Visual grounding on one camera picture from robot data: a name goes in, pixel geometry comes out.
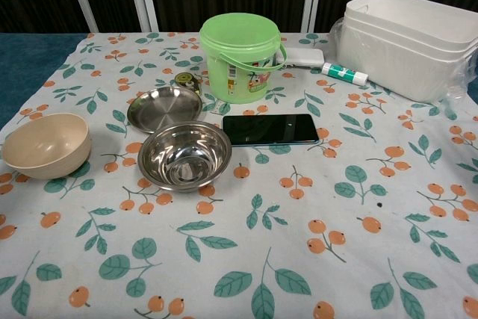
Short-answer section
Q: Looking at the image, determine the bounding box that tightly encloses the white plastic storage bin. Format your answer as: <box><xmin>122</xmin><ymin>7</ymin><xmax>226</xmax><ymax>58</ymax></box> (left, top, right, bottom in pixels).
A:
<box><xmin>335</xmin><ymin>0</ymin><xmax>478</xmax><ymax>103</ymax></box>

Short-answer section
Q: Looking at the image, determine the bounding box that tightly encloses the clear plastic bag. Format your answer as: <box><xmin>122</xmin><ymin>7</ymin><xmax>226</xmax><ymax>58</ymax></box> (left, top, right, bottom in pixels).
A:
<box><xmin>328</xmin><ymin>18</ymin><xmax>477</xmax><ymax>109</ymax></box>

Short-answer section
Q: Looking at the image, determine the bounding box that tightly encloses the white power bank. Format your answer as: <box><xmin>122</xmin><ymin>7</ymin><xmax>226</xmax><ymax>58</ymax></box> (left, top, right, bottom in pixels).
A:
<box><xmin>275</xmin><ymin>46</ymin><xmax>325</xmax><ymax>69</ymax></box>

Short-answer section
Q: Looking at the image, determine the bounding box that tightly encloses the green plastic bucket with lid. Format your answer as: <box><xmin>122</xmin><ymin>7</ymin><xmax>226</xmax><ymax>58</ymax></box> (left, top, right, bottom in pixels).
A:
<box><xmin>198</xmin><ymin>13</ymin><xmax>288</xmax><ymax>104</ymax></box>

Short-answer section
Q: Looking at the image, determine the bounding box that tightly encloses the floral fruit print tablecloth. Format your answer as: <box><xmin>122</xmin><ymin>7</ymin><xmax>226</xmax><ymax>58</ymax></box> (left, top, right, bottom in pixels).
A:
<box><xmin>0</xmin><ymin>31</ymin><xmax>478</xmax><ymax>319</ymax></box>

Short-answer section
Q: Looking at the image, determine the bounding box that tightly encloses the stainless steel bowl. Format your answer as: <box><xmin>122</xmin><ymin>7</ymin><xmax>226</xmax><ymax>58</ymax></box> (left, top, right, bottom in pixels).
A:
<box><xmin>137</xmin><ymin>121</ymin><xmax>233</xmax><ymax>193</ymax></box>

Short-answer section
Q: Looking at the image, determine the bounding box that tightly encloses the green white glue stick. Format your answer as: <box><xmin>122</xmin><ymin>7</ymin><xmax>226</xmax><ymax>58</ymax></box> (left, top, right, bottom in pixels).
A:
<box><xmin>321</xmin><ymin>62</ymin><xmax>369</xmax><ymax>86</ymax></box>

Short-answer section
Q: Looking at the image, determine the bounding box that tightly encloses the teal blue table cover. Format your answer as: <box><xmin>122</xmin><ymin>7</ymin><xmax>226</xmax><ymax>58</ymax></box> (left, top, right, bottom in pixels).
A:
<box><xmin>0</xmin><ymin>31</ymin><xmax>87</xmax><ymax>131</ymax></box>

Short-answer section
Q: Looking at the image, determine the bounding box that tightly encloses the beige plastic bowl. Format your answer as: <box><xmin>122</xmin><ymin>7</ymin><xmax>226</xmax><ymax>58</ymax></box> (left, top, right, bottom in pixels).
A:
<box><xmin>1</xmin><ymin>112</ymin><xmax>92</xmax><ymax>180</ymax></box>

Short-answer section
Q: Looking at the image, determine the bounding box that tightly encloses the stainless steel plate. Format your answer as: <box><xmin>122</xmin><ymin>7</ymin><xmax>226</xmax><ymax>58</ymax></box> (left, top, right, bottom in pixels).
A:
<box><xmin>126</xmin><ymin>86</ymin><xmax>203</xmax><ymax>134</ymax></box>

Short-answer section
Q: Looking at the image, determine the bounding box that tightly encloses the black smartphone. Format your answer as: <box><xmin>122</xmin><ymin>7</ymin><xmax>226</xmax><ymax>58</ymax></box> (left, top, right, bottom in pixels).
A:
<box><xmin>222</xmin><ymin>114</ymin><xmax>320</xmax><ymax>146</ymax></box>

